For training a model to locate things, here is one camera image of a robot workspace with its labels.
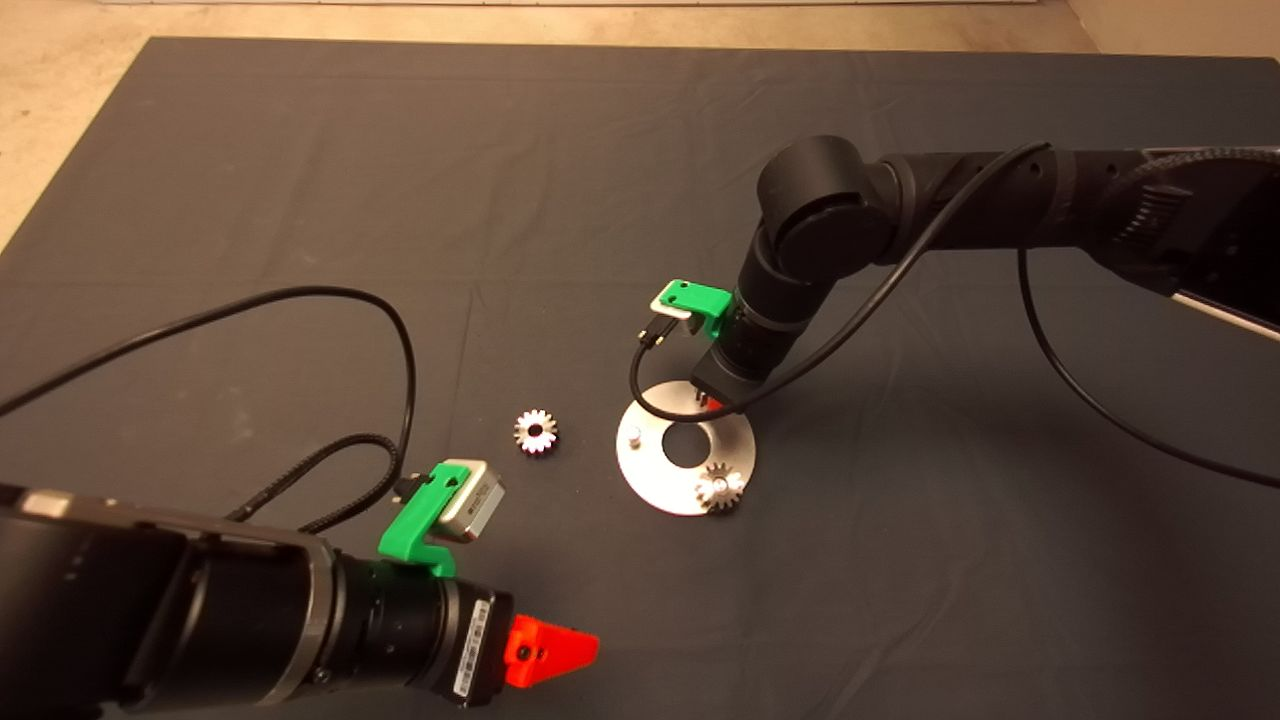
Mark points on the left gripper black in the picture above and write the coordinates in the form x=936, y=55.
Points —
x=476, y=645

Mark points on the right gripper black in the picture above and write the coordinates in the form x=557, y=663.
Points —
x=745, y=365

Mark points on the steel planetary gear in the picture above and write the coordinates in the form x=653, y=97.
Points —
x=708, y=497
x=524, y=424

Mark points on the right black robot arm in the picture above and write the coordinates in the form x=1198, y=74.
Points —
x=820, y=190

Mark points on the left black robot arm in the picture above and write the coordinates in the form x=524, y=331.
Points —
x=170, y=610

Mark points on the round metal carrier plate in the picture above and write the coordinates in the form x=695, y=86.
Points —
x=650, y=482

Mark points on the dark grey table cloth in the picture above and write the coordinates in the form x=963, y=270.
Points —
x=500, y=150

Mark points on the right wrist green camera mount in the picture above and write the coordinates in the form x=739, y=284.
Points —
x=705, y=300

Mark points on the wrist green camera mount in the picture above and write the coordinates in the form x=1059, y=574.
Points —
x=705, y=300
x=412, y=525

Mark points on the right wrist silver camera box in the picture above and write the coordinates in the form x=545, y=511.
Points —
x=668, y=305

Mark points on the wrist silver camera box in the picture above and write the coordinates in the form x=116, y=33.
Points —
x=475, y=505
x=668, y=305

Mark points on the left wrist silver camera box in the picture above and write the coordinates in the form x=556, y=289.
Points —
x=475, y=505

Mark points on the left wrist green camera mount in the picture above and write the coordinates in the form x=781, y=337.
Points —
x=412, y=525

